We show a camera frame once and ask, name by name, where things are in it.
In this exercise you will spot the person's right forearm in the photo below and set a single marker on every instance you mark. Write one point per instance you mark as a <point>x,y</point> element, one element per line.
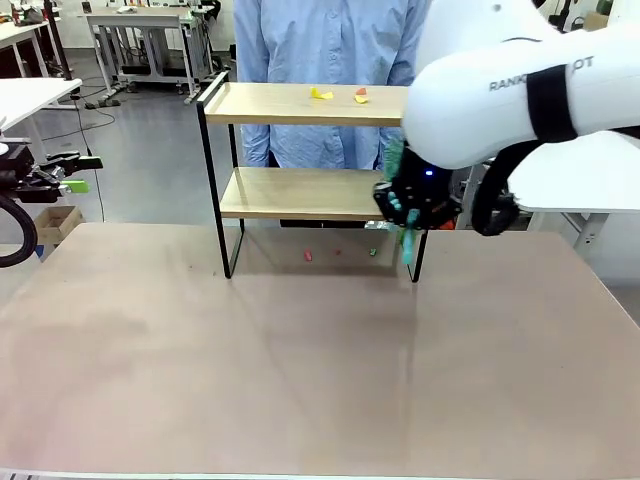
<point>256,147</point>

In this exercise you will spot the small white green object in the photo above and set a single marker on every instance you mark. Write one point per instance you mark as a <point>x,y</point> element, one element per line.
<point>377,226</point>

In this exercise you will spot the black pole stand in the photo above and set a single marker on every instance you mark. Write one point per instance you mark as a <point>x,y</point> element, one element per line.
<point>56,40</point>

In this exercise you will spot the large yellow paper scrap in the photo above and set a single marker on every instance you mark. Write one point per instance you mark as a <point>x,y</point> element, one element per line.
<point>320,94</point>

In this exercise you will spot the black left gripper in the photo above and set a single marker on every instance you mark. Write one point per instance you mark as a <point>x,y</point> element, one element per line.
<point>17,185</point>

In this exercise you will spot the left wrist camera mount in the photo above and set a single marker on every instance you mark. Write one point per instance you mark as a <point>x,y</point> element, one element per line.
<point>15,155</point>

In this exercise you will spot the open cardboard box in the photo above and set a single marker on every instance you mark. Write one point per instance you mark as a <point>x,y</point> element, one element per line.
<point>57,222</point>

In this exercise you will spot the black frame wooden shelf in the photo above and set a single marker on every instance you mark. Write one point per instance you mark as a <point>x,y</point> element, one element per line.
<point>300,120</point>

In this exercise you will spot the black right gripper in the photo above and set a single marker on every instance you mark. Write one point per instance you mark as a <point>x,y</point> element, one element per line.
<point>427,195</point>

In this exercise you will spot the person's left forearm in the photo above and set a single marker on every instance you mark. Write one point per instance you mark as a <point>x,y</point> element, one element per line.
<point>386,150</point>

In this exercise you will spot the white table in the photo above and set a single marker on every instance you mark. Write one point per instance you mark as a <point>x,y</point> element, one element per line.
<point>30,95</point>
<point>575,185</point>

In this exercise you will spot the tan cardboard box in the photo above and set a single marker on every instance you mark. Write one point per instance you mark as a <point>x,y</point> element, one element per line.
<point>595,21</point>

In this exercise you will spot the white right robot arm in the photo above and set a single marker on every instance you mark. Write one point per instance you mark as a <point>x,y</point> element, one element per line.
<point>475,100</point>

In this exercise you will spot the white workbench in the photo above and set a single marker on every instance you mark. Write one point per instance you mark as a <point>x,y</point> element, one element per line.
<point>20,32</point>

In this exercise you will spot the grey height adjustable desk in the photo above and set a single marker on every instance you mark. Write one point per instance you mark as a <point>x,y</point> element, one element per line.
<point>130,20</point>

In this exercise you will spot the person in blue shirt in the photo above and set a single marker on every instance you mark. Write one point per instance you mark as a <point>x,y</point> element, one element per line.
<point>325,40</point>

